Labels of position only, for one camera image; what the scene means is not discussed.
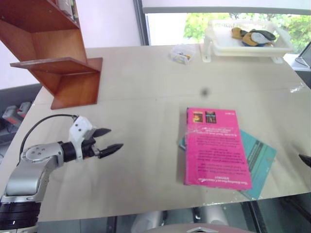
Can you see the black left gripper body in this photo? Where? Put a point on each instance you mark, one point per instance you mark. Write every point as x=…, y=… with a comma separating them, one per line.
x=88, y=149

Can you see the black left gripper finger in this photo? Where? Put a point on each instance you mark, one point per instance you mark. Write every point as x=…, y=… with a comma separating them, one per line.
x=102, y=132
x=110, y=149

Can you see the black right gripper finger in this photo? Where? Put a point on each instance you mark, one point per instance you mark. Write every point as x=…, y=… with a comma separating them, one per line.
x=307, y=160

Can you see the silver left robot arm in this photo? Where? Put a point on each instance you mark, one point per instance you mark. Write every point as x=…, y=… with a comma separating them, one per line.
x=23, y=174

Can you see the teal paperback book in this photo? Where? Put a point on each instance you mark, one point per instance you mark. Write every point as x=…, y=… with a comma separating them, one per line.
x=258, y=160

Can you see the brown wooden bookshelf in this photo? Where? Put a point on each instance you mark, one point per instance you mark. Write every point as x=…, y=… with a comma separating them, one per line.
x=73, y=82

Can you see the pink paperback book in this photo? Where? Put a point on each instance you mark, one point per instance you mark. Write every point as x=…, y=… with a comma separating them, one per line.
x=215, y=148

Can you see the red grey battery pack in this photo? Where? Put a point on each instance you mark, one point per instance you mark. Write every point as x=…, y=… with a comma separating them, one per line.
x=11, y=115
x=24, y=108

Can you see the silver rounded robot leg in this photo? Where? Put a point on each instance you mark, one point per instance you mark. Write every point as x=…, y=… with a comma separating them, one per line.
x=213, y=214
x=148, y=218

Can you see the grey laptop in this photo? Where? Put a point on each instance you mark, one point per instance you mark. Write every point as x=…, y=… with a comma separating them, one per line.
x=300, y=59

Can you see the small clear plastic box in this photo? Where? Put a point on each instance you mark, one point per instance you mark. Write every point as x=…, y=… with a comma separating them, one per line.
x=182, y=54

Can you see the white plastic basket tray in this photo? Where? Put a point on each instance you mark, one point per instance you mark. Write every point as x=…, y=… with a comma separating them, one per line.
x=226, y=41

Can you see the yellow brown glove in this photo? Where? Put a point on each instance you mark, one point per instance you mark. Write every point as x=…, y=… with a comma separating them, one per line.
x=237, y=33

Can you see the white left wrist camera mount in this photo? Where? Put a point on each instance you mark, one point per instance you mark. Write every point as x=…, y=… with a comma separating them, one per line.
x=79, y=128

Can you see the grey window frame post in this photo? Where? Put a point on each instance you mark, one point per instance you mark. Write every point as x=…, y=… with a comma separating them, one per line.
x=141, y=21

